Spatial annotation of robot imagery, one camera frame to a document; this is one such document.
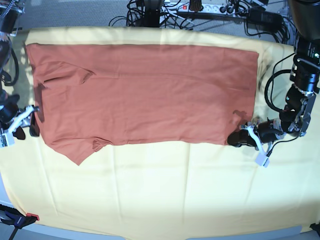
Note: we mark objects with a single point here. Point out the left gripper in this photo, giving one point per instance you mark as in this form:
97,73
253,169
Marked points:
267,131

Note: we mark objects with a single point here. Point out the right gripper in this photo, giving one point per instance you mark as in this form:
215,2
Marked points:
14,119

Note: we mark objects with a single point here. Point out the terracotta orange T-shirt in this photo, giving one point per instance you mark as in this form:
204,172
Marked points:
91,96

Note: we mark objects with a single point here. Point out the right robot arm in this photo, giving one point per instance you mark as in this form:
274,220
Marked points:
10,11

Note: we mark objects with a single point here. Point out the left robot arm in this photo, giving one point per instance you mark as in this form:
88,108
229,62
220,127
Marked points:
295,117

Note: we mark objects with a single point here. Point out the blue black bar clamp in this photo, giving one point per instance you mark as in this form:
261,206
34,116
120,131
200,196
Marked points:
12,217

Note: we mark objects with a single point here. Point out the yellow table cloth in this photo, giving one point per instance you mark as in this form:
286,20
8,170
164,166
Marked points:
168,190

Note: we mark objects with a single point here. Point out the black clamp right corner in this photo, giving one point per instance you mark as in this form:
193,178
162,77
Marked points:
315,227

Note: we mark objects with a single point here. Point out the black power adapter box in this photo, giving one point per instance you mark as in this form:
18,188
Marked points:
264,18

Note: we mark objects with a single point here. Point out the white power strip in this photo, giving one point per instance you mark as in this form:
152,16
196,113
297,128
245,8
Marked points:
207,10

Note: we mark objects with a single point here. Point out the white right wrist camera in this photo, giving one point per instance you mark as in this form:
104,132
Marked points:
6,138

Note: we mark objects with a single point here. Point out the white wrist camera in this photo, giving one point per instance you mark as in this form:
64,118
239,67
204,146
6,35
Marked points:
6,138
262,160

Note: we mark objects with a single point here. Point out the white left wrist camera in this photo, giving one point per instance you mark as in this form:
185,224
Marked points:
262,160

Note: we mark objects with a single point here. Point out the black table stand post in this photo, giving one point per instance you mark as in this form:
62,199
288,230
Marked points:
151,16

